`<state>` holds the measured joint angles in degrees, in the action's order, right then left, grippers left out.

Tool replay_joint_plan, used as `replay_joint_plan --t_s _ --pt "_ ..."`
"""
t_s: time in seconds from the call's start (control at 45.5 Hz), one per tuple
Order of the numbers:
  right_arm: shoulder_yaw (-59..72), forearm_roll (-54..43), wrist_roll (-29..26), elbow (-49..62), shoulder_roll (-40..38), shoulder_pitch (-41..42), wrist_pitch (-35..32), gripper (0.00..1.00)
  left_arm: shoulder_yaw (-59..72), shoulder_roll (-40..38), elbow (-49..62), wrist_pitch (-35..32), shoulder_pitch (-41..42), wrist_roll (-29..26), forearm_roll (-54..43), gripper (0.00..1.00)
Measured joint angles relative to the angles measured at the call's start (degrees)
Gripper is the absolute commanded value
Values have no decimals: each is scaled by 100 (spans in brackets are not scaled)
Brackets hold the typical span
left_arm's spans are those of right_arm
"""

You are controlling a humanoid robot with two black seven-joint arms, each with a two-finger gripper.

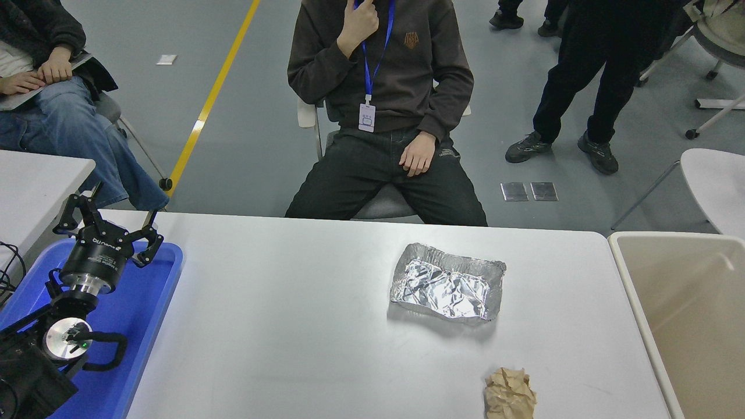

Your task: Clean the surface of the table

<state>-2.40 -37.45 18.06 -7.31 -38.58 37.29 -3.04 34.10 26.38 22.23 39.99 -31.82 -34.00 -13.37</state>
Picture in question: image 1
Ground white and grey chair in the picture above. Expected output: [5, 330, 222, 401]
[297, 87, 472, 222]

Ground white side table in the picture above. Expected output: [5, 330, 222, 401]
[0, 150, 95, 274]

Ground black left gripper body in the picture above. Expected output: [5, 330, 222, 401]
[60, 224, 136, 290]

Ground white frame with caster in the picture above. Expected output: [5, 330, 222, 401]
[685, 93, 745, 140]

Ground black cables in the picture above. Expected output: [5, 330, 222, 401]
[0, 242, 27, 306]

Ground silver foil tray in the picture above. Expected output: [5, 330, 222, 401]
[389, 243, 507, 324]

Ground person's left hand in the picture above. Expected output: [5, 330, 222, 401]
[399, 131, 437, 177]
[36, 45, 73, 84]

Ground blue lanyard with badge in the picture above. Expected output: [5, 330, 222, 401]
[354, 0, 396, 133]

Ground white round-edged chair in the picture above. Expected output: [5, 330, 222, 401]
[610, 148, 745, 239]

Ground large pale bin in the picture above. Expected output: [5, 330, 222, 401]
[607, 231, 745, 419]

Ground tan paper ball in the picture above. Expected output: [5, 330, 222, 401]
[483, 367, 537, 419]

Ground person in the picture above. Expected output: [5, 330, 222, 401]
[284, 0, 488, 228]
[489, 0, 571, 38]
[505, 0, 670, 175]
[0, 0, 169, 211]

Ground blue plastic tray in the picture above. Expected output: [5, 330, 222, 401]
[0, 237, 184, 419]

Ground person's right hand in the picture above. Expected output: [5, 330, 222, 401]
[0, 71, 45, 97]
[336, 0, 380, 59]

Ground grey laptop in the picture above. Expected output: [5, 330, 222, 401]
[0, 54, 93, 111]

